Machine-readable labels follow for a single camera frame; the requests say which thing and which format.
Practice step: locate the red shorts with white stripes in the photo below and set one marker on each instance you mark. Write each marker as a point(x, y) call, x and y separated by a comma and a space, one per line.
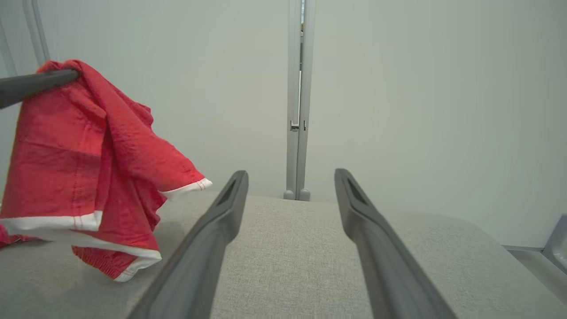
point(79, 159)

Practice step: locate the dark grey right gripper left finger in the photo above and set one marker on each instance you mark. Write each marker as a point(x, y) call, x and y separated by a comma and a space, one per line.
point(199, 266)

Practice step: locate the red and white basketball jersey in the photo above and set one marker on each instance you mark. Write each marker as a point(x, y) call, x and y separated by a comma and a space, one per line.
point(11, 237)

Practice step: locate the grey wall base rail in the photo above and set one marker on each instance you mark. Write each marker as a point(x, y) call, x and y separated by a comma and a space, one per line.
point(522, 248)

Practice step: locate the grey partition post with latch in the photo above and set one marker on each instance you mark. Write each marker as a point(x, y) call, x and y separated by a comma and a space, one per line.
point(293, 88)

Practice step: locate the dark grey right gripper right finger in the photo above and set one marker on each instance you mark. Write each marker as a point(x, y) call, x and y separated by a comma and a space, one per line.
point(390, 274)

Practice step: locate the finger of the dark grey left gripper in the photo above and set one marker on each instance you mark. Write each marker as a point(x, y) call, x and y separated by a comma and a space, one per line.
point(31, 86)

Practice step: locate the grey bracket at left edge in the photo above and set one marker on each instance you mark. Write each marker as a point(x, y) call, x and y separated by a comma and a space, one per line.
point(37, 31)

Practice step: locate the grey metal frame foot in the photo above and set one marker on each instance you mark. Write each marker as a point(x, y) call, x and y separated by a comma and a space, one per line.
point(557, 243)

